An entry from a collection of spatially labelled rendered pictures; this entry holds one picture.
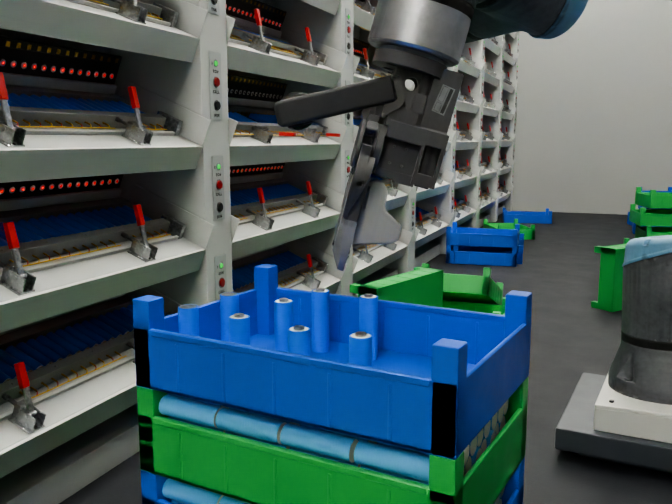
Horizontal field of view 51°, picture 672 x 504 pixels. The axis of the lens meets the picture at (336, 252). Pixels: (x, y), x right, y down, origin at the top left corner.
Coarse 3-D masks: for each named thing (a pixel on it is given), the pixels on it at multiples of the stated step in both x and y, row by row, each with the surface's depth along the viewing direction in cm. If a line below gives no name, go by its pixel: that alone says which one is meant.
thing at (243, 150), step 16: (336, 128) 191; (240, 144) 141; (256, 144) 147; (272, 144) 154; (288, 144) 161; (304, 144) 169; (320, 144) 178; (336, 144) 189; (240, 160) 143; (256, 160) 150; (272, 160) 157; (288, 160) 165; (304, 160) 174
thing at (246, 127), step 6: (240, 126) 149; (246, 126) 151; (252, 126) 153; (264, 126) 159; (270, 126) 161; (276, 126) 164; (312, 126) 185; (318, 126) 189; (246, 132) 152; (252, 132) 155; (270, 132) 160; (276, 132) 164; (294, 132) 174; (300, 132) 178; (318, 132) 189
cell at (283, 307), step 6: (276, 300) 66; (282, 300) 66; (288, 300) 66; (276, 306) 65; (282, 306) 65; (288, 306) 65; (276, 312) 66; (282, 312) 65; (288, 312) 65; (276, 318) 66; (282, 318) 65; (288, 318) 66; (276, 324) 66; (282, 324) 65; (288, 324) 66; (276, 330) 66; (282, 330) 66; (276, 336) 66; (282, 336) 66; (276, 342) 66; (282, 342) 66; (276, 348) 66; (282, 348) 66
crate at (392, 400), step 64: (256, 320) 77; (384, 320) 71; (448, 320) 68; (512, 320) 63; (192, 384) 59; (256, 384) 56; (320, 384) 53; (384, 384) 50; (448, 384) 47; (512, 384) 60; (448, 448) 48
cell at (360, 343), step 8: (352, 336) 54; (360, 336) 54; (368, 336) 54; (352, 344) 54; (360, 344) 54; (368, 344) 54; (352, 352) 54; (360, 352) 54; (368, 352) 54; (352, 360) 54; (360, 360) 54; (368, 360) 54
